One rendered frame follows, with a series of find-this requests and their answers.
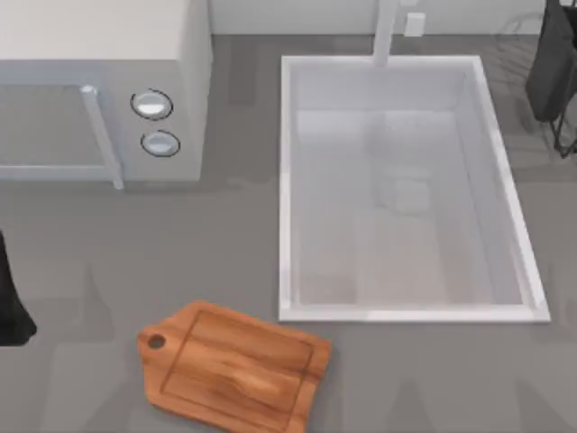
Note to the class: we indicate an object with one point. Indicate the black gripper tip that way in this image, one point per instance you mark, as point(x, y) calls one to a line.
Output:
point(11, 311)

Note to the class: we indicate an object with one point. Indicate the white sink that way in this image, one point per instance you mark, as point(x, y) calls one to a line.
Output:
point(405, 189)

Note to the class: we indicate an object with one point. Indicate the small microwave knob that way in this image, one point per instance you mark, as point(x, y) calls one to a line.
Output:
point(160, 143)

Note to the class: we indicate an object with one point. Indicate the pale microwave oven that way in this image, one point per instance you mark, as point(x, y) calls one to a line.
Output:
point(189, 90)

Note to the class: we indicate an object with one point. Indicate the white wall socket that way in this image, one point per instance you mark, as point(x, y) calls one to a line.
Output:
point(414, 24)

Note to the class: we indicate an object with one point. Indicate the wooden cutting board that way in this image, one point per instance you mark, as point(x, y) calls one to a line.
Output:
point(234, 365)

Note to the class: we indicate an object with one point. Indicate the tall white tap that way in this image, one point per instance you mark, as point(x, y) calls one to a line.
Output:
point(384, 31)

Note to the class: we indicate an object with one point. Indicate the large microwave knob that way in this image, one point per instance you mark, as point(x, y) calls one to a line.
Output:
point(151, 104)

